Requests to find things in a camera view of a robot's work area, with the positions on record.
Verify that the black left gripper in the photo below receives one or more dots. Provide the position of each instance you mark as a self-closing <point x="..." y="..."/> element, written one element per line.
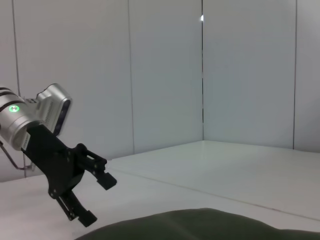
<point x="57" y="165"/>

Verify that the dark green t-shirt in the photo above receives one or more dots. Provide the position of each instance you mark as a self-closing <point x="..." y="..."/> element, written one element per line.
<point x="200" y="225"/>

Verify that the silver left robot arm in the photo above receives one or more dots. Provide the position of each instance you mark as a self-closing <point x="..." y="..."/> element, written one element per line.
<point x="17" y="117"/>

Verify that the white number label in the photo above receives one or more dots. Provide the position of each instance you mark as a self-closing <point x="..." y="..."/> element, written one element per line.
<point x="26" y="142"/>

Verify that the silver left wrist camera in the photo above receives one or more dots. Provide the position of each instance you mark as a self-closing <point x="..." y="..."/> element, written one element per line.
<point x="53" y="105"/>

